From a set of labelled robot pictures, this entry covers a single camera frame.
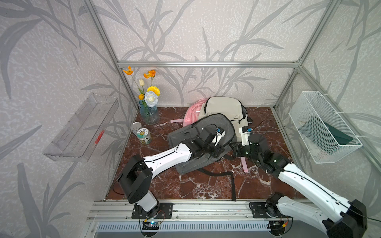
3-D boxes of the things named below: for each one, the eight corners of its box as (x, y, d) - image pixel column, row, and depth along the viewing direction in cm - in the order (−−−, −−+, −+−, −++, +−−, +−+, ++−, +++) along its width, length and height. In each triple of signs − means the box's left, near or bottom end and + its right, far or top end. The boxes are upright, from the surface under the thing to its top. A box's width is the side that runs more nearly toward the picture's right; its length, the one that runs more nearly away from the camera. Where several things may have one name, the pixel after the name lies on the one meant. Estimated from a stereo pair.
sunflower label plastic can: (139, 145, 101) (134, 138, 94) (142, 135, 106) (138, 128, 99) (150, 145, 101) (146, 138, 94) (152, 135, 106) (149, 128, 99)
